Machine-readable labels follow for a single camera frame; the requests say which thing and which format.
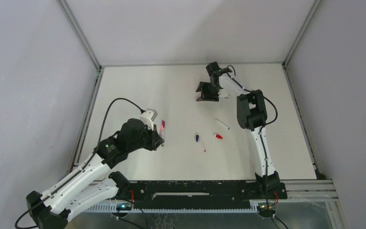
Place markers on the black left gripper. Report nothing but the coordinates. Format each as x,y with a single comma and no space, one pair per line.
153,138

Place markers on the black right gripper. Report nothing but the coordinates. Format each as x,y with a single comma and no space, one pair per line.
206,96

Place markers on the pink highlighter pen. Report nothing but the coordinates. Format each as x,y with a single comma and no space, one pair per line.
161,132

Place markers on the white pen blue end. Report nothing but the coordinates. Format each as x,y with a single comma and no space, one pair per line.
222,124

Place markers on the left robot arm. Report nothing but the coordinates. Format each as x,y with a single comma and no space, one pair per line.
93,181

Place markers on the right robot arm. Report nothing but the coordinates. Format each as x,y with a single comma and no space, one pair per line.
251,115

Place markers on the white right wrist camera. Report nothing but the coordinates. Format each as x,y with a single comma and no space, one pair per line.
223,93

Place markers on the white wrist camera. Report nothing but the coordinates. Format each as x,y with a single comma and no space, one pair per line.
148,117
223,93

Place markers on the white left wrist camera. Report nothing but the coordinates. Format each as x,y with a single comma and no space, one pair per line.
148,117

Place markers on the grey cable duct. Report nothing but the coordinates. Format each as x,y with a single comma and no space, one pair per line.
234,207

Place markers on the aluminium frame rail left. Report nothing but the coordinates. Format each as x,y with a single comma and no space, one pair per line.
92,70

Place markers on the aluminium frame rail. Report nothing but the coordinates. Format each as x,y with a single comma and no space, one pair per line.
293,81
92,70

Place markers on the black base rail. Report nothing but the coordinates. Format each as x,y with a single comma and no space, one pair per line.
204,192

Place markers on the aluminium frame rail right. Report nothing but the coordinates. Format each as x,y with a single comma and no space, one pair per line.
293,81

